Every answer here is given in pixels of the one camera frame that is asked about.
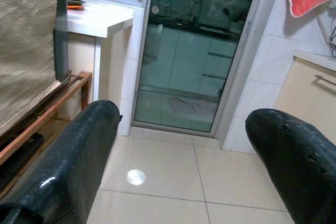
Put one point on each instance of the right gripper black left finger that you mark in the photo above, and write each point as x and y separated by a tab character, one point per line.
65	169

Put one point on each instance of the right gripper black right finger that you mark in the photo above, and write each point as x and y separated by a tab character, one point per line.
302	169

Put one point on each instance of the beige ribbed towel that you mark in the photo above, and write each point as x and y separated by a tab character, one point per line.
26	51

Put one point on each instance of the dark grey fridge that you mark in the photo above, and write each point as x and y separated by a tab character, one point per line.
61	37

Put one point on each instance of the wooden wine rack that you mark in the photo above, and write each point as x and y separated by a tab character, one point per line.
52	103

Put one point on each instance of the round metal floor drain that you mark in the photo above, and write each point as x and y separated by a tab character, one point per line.
136	176

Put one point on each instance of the white peninsula counter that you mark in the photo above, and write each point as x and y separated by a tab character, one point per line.
99	22

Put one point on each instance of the green tinted glass sliding door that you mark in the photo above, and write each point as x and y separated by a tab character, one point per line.
189	64

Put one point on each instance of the orange plate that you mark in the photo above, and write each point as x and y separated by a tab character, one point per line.
76	7

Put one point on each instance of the cream wall side cabinet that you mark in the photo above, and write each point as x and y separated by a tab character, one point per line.
302	95

